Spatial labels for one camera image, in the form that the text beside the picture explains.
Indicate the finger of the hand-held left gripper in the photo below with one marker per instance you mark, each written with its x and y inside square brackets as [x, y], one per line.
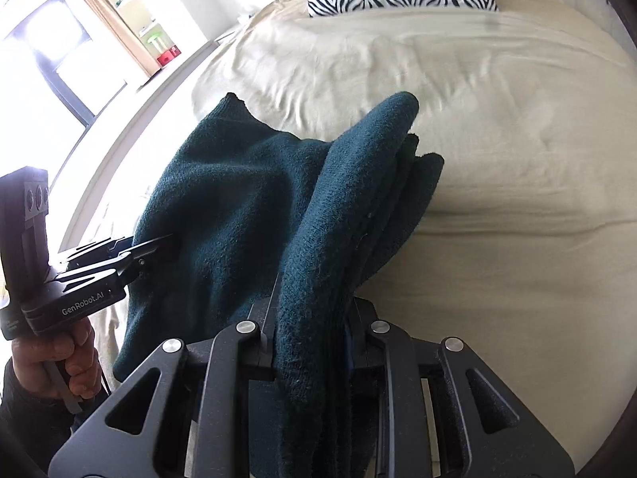
[97, 248]
[124, 261]

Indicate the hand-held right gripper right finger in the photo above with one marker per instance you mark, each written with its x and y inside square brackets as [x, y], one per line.
[385, 358]

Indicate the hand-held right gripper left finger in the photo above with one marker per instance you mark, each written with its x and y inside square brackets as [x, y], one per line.
[234, 358]

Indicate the dark teal knit sweater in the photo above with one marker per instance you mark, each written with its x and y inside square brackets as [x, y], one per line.
[239, 219]

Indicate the person's left forearm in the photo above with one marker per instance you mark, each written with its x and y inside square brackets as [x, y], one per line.
[25, 428]

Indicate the person's left hand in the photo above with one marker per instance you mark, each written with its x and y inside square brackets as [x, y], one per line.
[50, 358]

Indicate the black framed window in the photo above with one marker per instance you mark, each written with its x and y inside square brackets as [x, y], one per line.
[54, 50]

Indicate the red box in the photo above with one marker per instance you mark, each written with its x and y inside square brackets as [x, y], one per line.
[169, 56]

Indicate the tan curtain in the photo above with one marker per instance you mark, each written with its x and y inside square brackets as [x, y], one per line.
[114, 25]

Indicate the cream bed sheet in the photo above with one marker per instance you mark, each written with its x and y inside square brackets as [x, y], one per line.
[497, 159]

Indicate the white wall shelf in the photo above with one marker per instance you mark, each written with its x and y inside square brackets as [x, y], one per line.
[144, 5]

